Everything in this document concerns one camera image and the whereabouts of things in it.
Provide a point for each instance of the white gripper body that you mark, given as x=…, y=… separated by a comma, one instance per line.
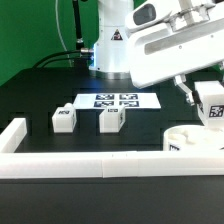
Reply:
x=167, y=38

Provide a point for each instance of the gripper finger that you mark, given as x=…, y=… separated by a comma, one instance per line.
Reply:
x=179, y=81

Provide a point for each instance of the white round stool seat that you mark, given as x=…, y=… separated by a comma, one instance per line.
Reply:
x=193, y=138

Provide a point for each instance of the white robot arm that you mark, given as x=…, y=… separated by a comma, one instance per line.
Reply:
x=110, y=58

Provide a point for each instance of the white fiducial marker sheet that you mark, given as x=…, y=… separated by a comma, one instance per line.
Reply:
x=129, y=100

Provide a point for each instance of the white U-shaped obstacle fence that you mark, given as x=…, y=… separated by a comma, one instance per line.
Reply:
x=14, y=165

